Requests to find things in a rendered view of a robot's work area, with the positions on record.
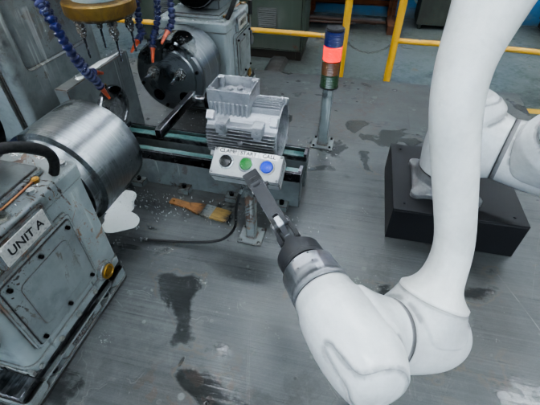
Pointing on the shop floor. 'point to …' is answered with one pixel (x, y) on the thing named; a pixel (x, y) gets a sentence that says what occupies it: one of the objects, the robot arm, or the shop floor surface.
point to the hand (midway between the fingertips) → (265, 200)
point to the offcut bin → (431, 12)
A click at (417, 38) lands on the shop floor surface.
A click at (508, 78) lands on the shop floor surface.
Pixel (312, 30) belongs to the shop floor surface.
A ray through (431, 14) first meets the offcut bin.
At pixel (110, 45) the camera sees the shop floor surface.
